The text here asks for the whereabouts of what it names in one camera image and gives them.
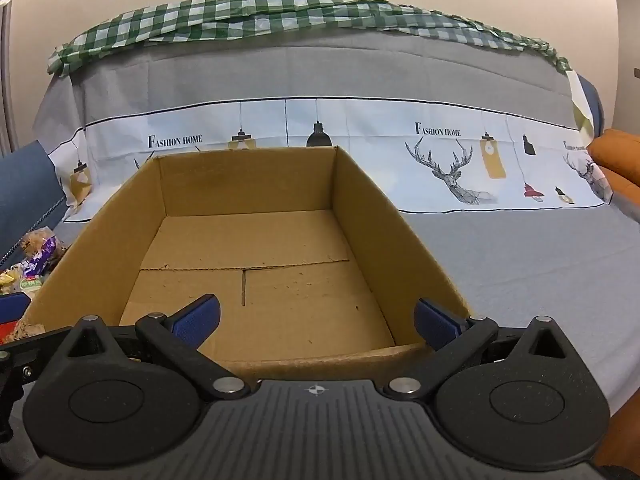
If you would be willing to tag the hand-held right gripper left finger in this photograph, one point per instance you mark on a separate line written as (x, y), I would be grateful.
(197, 317)

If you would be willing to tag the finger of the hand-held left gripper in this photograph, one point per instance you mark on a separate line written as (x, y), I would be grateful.
(47, 341)
(12, 306)

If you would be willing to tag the orange cushion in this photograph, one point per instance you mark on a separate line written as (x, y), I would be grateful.
(620, 160)

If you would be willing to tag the grey printed sofa cover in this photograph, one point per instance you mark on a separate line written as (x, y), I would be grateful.
(500, 270)

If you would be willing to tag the red snack packet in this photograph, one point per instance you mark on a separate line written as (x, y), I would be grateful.
(6, 333)

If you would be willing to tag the brown cardboard box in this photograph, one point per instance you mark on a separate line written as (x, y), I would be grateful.
(250, 240)

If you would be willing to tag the clear bag of round crackers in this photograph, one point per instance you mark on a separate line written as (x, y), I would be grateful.
(37, 241)

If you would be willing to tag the yellow snack packet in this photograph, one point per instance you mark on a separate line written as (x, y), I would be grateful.
(11, 281)

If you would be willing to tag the purple snack packet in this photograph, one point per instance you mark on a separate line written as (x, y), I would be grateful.
(44, 259)

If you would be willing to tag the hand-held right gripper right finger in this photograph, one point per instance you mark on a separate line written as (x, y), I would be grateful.
(435, 322)

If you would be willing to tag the green checkered cloth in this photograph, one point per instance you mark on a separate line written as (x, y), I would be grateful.
(200, 20)

